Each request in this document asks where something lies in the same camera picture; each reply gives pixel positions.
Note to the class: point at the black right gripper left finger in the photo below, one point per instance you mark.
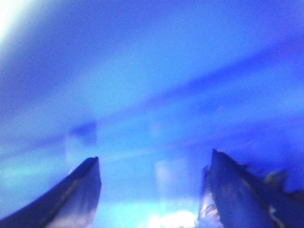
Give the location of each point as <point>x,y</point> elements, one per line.
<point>72,203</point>

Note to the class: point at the blue target bin right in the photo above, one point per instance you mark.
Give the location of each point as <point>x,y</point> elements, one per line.
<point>150,87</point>

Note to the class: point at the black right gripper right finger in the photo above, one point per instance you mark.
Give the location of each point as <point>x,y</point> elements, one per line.
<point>232,197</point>

